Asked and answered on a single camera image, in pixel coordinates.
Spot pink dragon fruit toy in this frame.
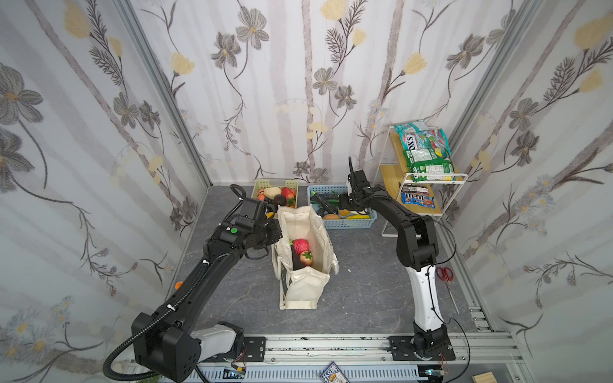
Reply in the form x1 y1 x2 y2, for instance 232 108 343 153
292 239 310 255

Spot cream floral tote bag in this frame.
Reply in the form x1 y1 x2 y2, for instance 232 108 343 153
272 206 338 311

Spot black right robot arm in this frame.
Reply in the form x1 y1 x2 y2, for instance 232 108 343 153
339 159 456 361

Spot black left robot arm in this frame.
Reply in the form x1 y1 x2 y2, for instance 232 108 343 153
102 184 282 382

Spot green skittles candy bag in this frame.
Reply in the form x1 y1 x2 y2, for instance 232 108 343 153
394 121 454 182

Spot blue plastic vegetable basket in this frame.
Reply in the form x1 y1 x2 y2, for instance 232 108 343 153
307 185 378 230

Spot dark avocado toy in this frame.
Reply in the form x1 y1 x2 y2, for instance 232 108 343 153
273 194 287 207

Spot green plastic fruit basket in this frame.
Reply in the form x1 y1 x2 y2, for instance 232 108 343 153
252 179 299 208

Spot blue m&m candy packet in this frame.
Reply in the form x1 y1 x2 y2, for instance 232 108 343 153
401 185 436 209

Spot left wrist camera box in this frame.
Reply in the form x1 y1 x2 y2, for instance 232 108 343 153
237 198 268 222

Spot white wire wooden shelf rack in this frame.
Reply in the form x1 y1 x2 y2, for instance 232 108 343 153
375 126 469 225

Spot red handled scissors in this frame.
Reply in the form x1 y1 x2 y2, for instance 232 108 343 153
436 267 460 314

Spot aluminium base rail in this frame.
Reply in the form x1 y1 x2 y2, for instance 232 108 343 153
187 332 535 382

